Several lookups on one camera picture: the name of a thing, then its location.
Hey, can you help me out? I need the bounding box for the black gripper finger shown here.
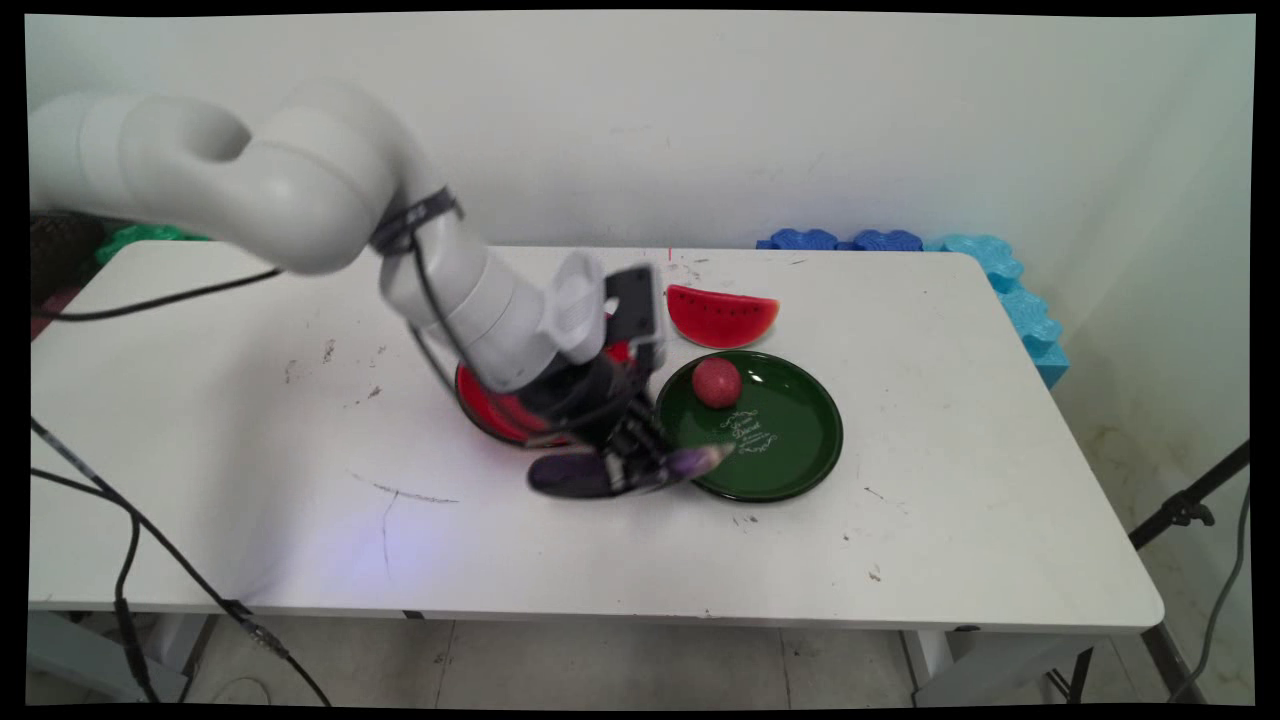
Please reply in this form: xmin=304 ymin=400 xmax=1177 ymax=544
xmin=628 ymin=405 xmax=681 ymax=479
xmin=598 ymin=430 xmax=641 ymax=495

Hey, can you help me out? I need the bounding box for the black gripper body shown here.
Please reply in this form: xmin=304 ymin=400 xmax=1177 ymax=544
xmin=518 ymin=350 xmax=656 ymax=446

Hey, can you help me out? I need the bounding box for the purple toy eggplant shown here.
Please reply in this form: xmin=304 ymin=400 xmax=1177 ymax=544
xmin=527 ymin=444 xmax=733 ymax=500

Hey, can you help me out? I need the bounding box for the red toy apple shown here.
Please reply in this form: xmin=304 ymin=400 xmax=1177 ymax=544
xmin=691 ymin=357 xmax=743 ymax=410

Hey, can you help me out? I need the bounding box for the red round plate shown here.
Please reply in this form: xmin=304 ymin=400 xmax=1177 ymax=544
xmin=454 ymin=338 xmax=635 ymax=449

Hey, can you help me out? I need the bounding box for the dark green round plate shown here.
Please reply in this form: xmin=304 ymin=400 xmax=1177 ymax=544
xmin=656 ymin=349 xmax=844 ymax=503

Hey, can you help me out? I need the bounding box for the toy watermelon slice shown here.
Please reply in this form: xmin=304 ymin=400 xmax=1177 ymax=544
xmin=666 ymin=284 xmax=781 ymax=350

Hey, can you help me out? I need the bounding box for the dark blue foam block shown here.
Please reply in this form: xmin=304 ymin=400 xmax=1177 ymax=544
xmin=840 ymin=229 xmax=924 ymax=252
xmin=756 ymin=228 xmax=841 ymax=251

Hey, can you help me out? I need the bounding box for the light blue foam block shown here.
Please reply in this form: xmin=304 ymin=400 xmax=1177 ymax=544
xmin=924 ymin=234 xmax=1026 ymax=293
xmin=998 ymin=284 xmax=1070 ymax=390

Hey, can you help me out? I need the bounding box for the green foam block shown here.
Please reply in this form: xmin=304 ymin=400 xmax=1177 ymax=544
xmin=96 ymin=224 xmax=212 ymax=265

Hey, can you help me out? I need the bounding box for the white table leg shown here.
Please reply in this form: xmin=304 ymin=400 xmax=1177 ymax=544
xmin=28 ymin=611 xmax=213 ymax=703

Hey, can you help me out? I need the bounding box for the black tripod stand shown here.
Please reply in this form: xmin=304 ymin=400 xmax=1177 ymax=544
xmin=1128 ymin=439 xmax=1252 ymax=552

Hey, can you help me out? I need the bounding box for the black stand leg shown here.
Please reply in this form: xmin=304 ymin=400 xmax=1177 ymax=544
xmin=1140 ymin=623 xmax=1209 ymax=705

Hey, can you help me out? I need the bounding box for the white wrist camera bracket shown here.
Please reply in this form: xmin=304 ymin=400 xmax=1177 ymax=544
xmin=538 ymin=250 xmax=608 ymax=367

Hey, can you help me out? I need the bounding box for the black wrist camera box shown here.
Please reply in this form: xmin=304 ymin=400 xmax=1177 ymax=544
xmin=604 ymin=264 xmax=668 ymax=373

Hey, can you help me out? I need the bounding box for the black table cable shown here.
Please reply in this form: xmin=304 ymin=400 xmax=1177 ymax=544
xmin=30 ymin=417 xmax=333 ymax=707

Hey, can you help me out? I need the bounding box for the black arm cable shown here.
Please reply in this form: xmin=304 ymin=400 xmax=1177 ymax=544
xmin=30 ymin=188 xmax=641 ymax=441

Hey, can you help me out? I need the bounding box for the grey hanging cable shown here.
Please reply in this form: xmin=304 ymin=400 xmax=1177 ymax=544
xmin=1168 ymin=484 xmax=1252 ymax=703

